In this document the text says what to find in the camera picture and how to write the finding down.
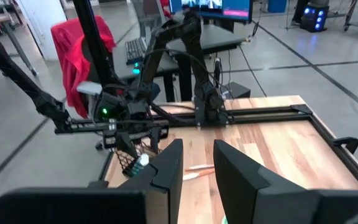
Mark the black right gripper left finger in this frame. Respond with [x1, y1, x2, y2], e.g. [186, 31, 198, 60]
[117, 138, 185, 224]

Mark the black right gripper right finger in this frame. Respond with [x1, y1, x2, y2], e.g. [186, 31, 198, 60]
[213, 139, 320, 224]

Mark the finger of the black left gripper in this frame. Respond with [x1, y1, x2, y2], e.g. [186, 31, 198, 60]
[116, 132, 140, 160]
[149, 126, 163, 155]

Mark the orange and white toothbrush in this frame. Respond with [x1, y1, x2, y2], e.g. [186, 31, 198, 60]
[185, 164, 214, 171]
[182, 169, 216, 182]

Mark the black mesh caddy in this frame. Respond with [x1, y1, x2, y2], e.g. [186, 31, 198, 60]
[114, 141, 167, 179]

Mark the black keyboard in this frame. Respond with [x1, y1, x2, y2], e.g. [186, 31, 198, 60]
[124, 36, 149, 65]

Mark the red cloth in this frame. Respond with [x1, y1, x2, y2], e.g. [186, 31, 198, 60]
[50, 15, 117, 119]

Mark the black upright pole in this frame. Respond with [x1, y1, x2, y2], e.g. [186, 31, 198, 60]
[72, 0, 119, 94]

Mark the black computer box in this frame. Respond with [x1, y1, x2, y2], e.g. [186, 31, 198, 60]
[221, 81, 252, 100]

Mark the black slanted strut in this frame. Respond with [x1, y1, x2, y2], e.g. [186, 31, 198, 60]
[0, 29, 71, 131]

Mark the dark office desk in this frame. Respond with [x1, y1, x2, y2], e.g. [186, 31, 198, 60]
[112, 23, 247, 103]

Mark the monitor with blue pink screen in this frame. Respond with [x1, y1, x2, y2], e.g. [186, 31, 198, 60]
[168, 0, 254, 24]

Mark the blue bin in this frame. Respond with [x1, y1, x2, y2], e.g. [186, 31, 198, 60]
[267, 0, 288, 14]

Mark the computer tower with blue lights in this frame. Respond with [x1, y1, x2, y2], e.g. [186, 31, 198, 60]
[299, 2, 330, 34]

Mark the black frame handle clip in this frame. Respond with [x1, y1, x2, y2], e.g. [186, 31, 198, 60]
[333, 136, 358, 156]

